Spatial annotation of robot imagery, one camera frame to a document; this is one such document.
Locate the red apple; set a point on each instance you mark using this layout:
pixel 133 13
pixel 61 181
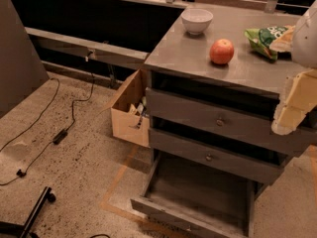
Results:
pixel 222 51

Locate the grey top drawer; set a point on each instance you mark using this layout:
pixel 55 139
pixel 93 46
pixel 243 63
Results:
pixel 226 122

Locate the white ceramic bowl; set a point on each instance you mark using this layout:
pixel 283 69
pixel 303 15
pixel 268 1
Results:
pixel 196 21

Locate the black chair base leg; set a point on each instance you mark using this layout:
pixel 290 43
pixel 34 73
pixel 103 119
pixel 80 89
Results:
pixel 12 230

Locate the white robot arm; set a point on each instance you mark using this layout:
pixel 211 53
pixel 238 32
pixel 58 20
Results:
pixel 304 42

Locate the items inside cardboard box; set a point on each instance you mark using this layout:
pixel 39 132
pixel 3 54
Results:
pixel 139 109

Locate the grey drawer cabinet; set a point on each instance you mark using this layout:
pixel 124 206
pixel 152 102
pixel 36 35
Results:
pixel 180 64

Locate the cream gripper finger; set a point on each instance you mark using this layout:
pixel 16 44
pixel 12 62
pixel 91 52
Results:
pixel 297 99

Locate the green chip bag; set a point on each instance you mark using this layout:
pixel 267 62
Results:
pixel 271 41

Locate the grey open bottom drawer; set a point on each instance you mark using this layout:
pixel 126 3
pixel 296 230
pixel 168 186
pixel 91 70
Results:
pixel 197 199

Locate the grey metal rail shelf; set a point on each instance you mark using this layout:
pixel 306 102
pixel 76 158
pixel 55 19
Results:
pixel 88 50

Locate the grey middle drawer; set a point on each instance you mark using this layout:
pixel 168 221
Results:
pixel 224 160

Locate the cardboard box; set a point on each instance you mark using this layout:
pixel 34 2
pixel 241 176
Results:
pixel 128 123

